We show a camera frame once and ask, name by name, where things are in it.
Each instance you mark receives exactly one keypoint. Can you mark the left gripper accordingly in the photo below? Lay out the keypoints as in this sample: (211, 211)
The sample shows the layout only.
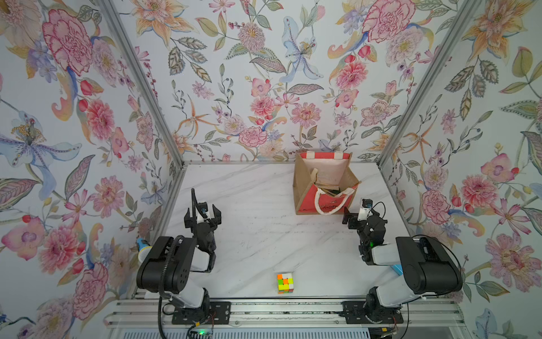
(216, 220)

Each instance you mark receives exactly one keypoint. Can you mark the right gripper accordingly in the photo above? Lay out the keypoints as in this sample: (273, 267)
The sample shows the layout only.
(353, 220)

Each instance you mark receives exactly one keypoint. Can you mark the red burlap tote bag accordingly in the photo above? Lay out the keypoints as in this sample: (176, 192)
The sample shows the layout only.
(328, 168)

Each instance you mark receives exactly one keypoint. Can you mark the green folding fan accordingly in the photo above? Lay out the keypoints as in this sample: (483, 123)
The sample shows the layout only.
(331, 190)

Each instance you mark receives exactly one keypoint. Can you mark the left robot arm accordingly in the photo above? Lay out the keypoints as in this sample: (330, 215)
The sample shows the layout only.
(166, 265)

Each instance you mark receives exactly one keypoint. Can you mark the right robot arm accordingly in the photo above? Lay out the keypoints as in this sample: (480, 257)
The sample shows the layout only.
(426, 266)

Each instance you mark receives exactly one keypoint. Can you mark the blue object right edge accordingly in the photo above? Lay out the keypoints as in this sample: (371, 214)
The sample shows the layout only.
(398, 269)

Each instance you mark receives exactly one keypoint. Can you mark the patterned paper cup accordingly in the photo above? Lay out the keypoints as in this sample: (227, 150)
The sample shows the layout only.
(144, 248)

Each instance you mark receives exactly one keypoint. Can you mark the rubik's cube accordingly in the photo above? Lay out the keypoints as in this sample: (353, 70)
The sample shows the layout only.
(285, 283)

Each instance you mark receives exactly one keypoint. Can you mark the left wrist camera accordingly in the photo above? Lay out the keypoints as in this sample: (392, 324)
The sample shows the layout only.
(202, 209)

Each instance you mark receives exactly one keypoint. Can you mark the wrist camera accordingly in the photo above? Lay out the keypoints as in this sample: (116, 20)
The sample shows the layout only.
(365, 209)
(202, 209)

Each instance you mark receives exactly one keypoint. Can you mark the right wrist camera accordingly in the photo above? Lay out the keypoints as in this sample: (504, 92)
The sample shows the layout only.
(365, 209)

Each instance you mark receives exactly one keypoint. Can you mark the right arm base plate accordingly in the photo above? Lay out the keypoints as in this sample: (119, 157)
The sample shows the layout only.
(372, 313)

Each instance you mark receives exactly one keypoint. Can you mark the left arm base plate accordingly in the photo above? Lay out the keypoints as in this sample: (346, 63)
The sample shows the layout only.
(217, 313)

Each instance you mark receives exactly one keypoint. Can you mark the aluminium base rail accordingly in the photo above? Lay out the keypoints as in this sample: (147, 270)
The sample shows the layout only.
(337, 312)

